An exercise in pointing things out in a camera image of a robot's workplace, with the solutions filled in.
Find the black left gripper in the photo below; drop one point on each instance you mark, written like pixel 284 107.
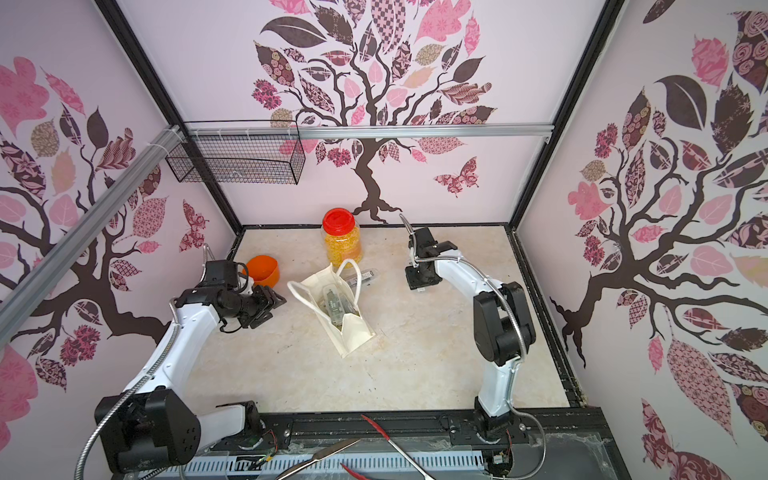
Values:
pixel 268 298

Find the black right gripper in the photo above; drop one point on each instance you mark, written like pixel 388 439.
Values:
pixel 419 278

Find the cream canvas tote bag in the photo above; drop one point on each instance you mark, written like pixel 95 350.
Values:
pixel 355 331

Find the green compass set case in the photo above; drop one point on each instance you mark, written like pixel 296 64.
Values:
pixel 333 306

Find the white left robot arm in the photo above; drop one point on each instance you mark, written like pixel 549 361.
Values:
pixel 149 427

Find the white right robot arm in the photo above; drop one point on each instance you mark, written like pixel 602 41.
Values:
pixel 503 328

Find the compass set case near jar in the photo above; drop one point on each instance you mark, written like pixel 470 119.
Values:
pixel 366 278

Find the orange plastic cup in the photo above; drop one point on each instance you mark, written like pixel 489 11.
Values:
pixel 264 270

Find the red-lid jar yellow flakes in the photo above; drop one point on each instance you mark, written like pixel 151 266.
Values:
pixel 341 236

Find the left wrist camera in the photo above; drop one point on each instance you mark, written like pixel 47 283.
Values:
pixel 224 274

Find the aluminium rail back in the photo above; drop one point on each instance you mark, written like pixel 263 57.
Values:
pixel 380 132

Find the aluminium rail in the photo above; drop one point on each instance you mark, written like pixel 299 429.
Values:
pixel 380 132
pixel 19 305

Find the black wire basket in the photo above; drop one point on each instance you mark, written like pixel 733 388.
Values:
pixel 262 152

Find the white slotted cable duct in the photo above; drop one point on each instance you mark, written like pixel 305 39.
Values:
pixel 219 467

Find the aluminium rail left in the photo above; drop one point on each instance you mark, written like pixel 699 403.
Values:
pixel 19 305

